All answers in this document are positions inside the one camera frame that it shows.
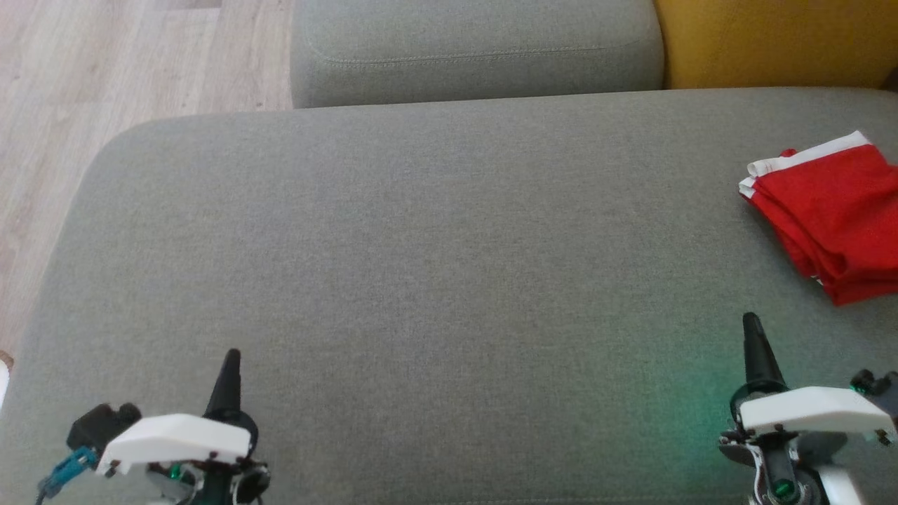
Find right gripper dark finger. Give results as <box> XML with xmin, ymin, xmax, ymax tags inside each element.
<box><xmin>742</xmin><ymin>312</ymin><xmax>788</xmax><ymax>398</ymax></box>

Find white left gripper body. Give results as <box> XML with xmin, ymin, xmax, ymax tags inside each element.
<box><xmin>95</xmin><ymin>412</ymin><xmax>259</xmax><ymax>479</ymax></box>

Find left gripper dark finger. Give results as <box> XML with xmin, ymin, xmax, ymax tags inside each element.
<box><xmin>203</xmin><ymin>348</ymin><xmax>244</xmax><ymax>419</ymax></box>

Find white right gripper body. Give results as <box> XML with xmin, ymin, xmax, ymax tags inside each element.
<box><xmin>730</xmin><ymin>384</ymin><xmax>897</xmax><ymax>439</ymax></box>

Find red shorts with white hem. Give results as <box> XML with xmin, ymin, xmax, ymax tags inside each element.
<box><xmin>738</xmin><ymin>130</ymin><xmax>898</xmax><ymax>285</ymax></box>

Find small white brown object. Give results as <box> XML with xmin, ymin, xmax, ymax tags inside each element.
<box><xmin>0</xmin><ymin>349</ymin><xmax>15</xmax><ymax>411</ymax></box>

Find yellow sofa backrest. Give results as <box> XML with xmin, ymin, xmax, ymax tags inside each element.
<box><xmin>652</xmin><ymin>0</ymin><xmax>898</xmax><ymax>90</ymax></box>

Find small grey sofa seat cushion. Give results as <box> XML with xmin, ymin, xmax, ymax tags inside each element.
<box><xmin>290</xmin><ymin>0</ymin><xmax>666</xmax><ymax>110</ymax></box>

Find teal left camera connector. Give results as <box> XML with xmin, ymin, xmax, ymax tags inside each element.
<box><xmin>36</xmin><ymin>447</ymin><xmax>100</xmax><ymax>500</ymax></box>

